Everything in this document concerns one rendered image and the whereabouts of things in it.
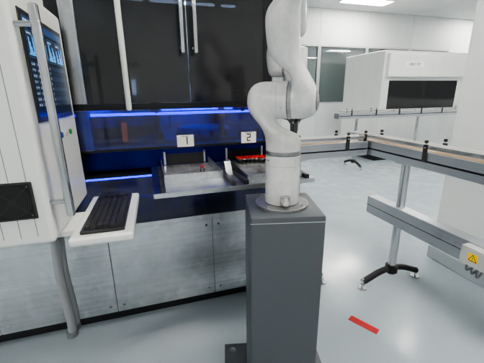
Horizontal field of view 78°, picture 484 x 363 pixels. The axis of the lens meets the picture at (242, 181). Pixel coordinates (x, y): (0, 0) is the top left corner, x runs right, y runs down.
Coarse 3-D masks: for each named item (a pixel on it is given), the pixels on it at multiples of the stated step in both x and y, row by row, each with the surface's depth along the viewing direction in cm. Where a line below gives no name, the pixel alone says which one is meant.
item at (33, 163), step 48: (0, 0) 75; (0, 48) 77; (48, 48) 102; (0, 96) 80; (0, 144) 83; (48, 144) 95; (0, 192) 86; (48, 192) 91; (0, 240) 89; (48, 240) 93
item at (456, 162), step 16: (368, 144) 201; (384, 144) 188; (400, 144) 188; (416, 144) 168; (432, 144) 165; (400, 160) 176; (416, 160) 166; (432, 160) 156; (448, 160) 148; (464, 160) 141; (480, 160) 142; (464, 176) 141; (480, 176) 134
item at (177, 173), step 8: (208, 160) 165; (168, 168) 154; (176, 168) 154; (184, 168) 154; (192, 168) 154; (208, 168) 153; (216, 168) 147; (168, 176) 128; (176, 176) 130; (184, 176) 131; (192, 176) 132; (200, 176) 133; (208, 176) 134; (216, 176) 135
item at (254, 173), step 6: (234, 168) 147; (240, 168) 152; (246, 168) 152; (252, 168) 152; (258, 168) 152; (264, 168) 152; (246, 174) 128; (252, 174) 128; (258, 174) 129; (264, 174) 129; (300, 174) 135; (252, 180) 128; (258, 180) 129; (264, 180) 130
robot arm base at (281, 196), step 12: (276, 156) 99; (276, 168) 99; (288, 168) 99; (276, 180) 101; (288, 180) 100; (276, 192) 102; (288, 192) 101; (264, 204) 106; (276, 204) 103; (288, 204) 100; (300, 204) 105
